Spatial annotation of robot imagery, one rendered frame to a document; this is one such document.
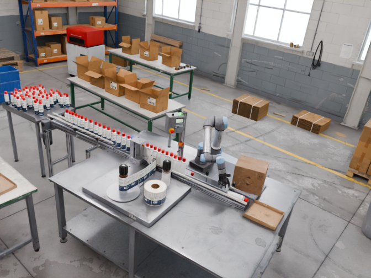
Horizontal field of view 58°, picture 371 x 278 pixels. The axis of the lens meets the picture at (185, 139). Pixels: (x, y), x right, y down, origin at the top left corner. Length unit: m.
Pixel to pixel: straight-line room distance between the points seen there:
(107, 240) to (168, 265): 0.70
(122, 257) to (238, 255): 1.24
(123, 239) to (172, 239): 0.97
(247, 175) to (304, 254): 1.35
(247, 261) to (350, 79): 5.90
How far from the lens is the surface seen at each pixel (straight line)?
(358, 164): 6.00
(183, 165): 3.39
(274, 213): 3.30
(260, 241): 2.97
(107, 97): 5.63
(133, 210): 3.00
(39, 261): 3.92
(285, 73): 8.53
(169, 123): 3.31
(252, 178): 3.35
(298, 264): 4.13
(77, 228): 3.86
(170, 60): 7.52
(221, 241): 2.88
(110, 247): 3.62
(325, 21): 8.10
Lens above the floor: 2.81
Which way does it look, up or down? 27 degrees down
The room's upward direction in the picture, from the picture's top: 6 degrees clockwise
